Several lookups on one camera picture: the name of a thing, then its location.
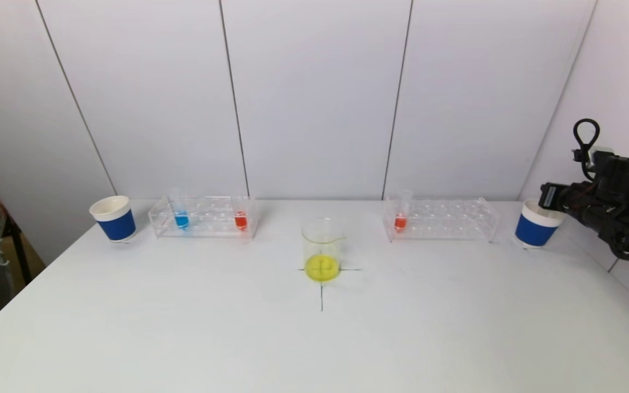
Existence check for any test tube with blue liquid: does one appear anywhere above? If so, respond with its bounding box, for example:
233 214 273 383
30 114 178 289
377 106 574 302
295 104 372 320
170 190 191 231

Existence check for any black looped camera cable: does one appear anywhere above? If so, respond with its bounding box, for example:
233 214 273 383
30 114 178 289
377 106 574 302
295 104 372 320
573 118 601 164

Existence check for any clear glass beaker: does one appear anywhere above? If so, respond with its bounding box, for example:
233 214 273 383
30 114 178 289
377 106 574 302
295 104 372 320
301 218 346 282

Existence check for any test tube with red liquid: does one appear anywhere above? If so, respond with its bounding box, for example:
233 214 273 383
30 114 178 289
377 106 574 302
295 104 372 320
234 192 250 233
394 190 413 234

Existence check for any white paper cup blue sleeve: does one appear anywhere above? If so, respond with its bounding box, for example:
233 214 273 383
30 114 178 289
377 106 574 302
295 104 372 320
513 199 566 249
90 196 138 243

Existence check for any black chair frame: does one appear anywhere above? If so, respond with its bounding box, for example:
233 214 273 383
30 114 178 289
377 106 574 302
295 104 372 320
2 216 34 284

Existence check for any clear acrylic test tube rack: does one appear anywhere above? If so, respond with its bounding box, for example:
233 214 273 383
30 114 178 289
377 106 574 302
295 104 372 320
149 196 259 240
383 198 500 243

